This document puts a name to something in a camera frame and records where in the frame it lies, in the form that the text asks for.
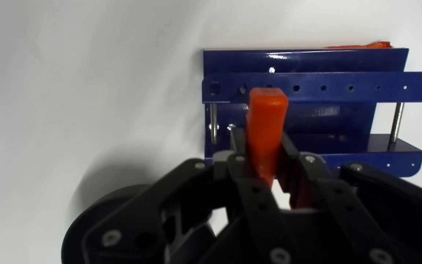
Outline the blue tool rack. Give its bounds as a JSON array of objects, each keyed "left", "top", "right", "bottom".
[{"left": 200, "top": 39, "right": 422, "bottom": 179}]

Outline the orange block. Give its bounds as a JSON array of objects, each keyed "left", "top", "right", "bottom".
[{"left": 244, "top": 86, "right": 290, "bottom": 187}]

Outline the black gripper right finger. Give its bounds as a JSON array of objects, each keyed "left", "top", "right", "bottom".
[{"left": 281, "top": 133, "right": 422, "bottom": 264}]

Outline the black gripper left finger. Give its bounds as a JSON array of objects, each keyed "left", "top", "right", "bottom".
[{"left": 80, "top": 127, "right": 314, "bottom": 264}]

